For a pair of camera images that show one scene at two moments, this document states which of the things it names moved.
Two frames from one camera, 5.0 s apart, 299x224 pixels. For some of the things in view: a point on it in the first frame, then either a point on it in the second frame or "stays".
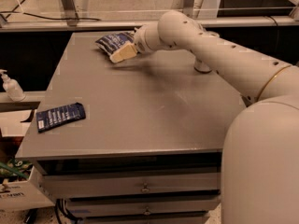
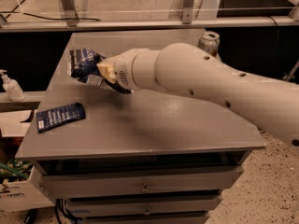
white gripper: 139,42 → 122,68
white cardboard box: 21,188 stays
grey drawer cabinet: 136,142 stays
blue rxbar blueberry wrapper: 49,119 stays
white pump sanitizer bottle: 12,88 stays
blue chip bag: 110,42 → 83,64
